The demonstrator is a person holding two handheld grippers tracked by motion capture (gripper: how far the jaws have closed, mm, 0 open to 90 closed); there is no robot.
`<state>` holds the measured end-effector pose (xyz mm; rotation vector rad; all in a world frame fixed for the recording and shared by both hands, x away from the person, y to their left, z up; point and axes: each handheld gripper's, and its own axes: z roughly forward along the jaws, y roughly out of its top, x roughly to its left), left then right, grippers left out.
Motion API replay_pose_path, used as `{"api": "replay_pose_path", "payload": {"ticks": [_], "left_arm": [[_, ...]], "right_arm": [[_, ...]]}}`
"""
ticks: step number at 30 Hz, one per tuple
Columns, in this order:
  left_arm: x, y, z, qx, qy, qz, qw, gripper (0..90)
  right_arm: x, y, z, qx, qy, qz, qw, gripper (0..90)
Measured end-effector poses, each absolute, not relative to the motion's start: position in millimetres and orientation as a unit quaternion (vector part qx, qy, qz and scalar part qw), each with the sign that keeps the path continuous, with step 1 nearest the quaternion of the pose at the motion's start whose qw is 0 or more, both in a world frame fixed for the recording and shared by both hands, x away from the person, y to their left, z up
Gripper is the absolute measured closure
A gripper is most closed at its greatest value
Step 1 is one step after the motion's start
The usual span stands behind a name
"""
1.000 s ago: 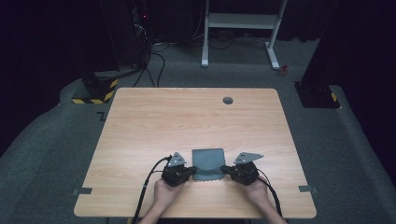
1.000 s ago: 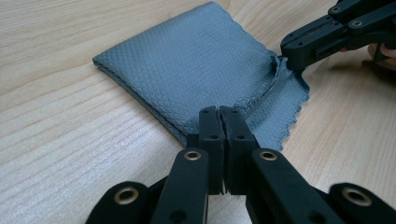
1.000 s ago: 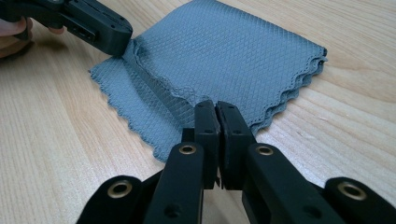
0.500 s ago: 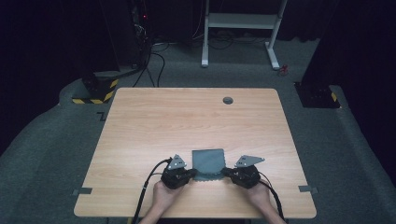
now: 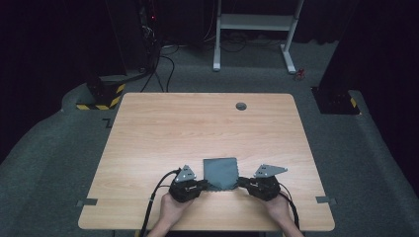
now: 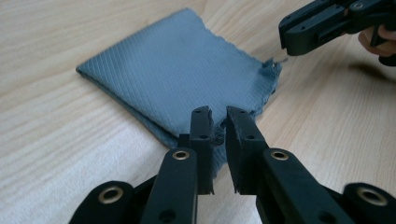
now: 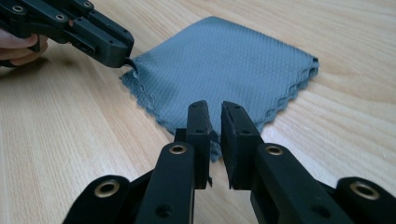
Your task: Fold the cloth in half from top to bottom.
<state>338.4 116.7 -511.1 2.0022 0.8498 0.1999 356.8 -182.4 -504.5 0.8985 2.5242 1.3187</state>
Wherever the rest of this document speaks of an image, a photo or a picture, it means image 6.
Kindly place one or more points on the grey-blue cloth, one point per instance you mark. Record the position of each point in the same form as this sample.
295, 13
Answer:
174, 68

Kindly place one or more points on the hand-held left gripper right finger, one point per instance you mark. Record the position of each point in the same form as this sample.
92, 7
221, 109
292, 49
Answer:
244, 149

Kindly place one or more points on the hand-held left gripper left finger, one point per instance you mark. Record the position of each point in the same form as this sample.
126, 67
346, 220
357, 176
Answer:
202, 146

